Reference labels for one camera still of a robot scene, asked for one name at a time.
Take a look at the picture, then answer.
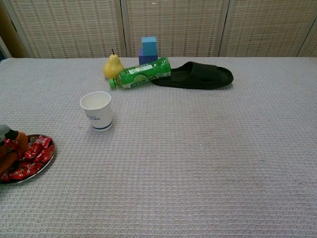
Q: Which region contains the purple foam cube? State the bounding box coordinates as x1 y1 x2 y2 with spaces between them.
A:
138 47 159 66

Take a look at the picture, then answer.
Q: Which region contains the white woven tablecloth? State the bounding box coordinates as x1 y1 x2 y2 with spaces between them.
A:
0 57 317 238

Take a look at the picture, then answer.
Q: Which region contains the brown wooden board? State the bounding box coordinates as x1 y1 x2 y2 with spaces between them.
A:
0 0 28 60

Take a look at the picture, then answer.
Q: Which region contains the round metal plate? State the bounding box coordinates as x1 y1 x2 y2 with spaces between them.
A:
0 133 55 184

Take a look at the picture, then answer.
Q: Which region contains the green plastic bottle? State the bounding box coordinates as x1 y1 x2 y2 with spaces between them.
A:
108 57 172 90

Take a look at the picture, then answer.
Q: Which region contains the black slipper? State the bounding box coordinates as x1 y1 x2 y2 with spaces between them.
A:
151 61 234 90

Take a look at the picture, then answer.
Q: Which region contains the yellow pear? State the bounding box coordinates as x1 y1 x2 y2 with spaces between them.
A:
103 49 125 80

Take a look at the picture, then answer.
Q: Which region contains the red candy heap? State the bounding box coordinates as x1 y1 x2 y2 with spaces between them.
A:
0 135 55 182

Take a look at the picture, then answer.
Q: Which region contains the white paper cup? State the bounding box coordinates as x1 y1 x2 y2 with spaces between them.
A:
79 91 114 133

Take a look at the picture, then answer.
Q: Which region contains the woven folding screen panel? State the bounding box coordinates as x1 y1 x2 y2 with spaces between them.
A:
120 0 230 59
4 0 125 59
296 19 317 59
219 0 317 59

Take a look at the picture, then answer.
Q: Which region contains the light blue foam cube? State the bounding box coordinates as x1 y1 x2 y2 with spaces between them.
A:
141 36 159 58

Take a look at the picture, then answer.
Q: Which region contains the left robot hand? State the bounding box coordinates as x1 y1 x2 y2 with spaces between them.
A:
0 124 29 174

